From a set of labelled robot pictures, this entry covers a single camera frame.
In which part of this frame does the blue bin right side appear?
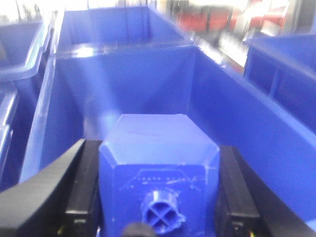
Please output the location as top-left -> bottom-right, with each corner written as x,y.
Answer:
244,33 -> 316,131

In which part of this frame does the blue block part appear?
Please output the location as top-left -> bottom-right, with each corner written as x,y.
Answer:
99,114 -> 220,237

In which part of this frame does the blue storage bin target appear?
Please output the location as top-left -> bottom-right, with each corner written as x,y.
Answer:
20,45 -> 316,228

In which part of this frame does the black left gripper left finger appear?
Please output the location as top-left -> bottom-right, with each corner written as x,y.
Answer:
0,139 -> 100,237

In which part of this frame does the blue bin left side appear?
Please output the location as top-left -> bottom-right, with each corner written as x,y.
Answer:
0,21 -> 51,191

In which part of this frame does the blue bin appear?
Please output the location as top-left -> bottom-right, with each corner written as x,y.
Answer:
244,33 -> 316,131
0,21 -> 51,191

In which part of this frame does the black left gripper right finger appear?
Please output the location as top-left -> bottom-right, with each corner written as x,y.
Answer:
216,146 -> 316,237

